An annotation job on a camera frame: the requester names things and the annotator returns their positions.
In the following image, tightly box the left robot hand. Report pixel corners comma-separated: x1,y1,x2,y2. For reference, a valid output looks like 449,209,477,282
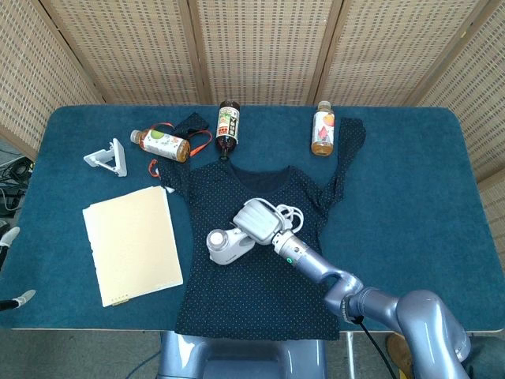
0,226,37,313

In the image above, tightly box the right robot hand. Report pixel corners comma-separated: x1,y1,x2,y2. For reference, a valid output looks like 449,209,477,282
231,198,283,245

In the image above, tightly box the white handheld steam iron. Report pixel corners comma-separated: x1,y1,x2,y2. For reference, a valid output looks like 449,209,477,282
206,227,257,265

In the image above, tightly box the navy polka dot shirt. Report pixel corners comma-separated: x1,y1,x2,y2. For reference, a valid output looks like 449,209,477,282
159,112,366,343

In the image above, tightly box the dark drink bottle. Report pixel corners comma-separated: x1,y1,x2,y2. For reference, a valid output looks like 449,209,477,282
215,100,241,161

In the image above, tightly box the tea bottle red orange label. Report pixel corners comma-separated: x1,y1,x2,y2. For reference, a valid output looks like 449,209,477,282
310,100,336,157

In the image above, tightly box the cream paper folder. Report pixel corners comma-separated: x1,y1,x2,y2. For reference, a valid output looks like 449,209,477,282
81,185,185,308

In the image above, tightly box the tea bottle green white label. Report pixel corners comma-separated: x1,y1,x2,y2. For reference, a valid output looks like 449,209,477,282
129,128,191,163

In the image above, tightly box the white folding phone stand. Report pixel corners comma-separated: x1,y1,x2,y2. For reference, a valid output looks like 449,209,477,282
82,137,129,178

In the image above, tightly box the blue grey robot torso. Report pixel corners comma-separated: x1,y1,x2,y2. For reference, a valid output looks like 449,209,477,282
157,330,328,379

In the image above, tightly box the blue carpet table cover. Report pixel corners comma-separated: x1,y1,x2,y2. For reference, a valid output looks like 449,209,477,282
0,104,505,332

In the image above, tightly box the white table leg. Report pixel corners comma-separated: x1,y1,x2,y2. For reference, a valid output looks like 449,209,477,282
346,331,355,379

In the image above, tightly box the woven folding screen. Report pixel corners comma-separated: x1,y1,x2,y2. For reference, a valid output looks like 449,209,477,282
0,0,505,257

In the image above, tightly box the white charger cable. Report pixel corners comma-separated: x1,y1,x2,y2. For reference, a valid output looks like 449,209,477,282
274,203,305,232

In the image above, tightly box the floor cables bundle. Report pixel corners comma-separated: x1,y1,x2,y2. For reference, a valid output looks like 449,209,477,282
0,156,35,216

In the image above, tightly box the orange lanyard strap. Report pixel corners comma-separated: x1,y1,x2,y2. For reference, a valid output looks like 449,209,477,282
148,122,212,177

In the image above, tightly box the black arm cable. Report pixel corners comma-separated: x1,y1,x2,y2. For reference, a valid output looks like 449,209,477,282
353,313,399,379

